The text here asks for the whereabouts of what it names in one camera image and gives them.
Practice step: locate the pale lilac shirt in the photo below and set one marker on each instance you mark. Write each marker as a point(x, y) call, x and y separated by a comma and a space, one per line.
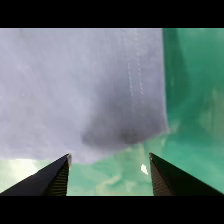
point(76, 90)

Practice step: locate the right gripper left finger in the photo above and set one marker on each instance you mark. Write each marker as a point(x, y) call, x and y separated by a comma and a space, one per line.
point(46, 181)

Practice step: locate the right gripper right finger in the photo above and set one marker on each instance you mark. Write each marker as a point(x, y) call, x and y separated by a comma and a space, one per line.
point(173, 181)

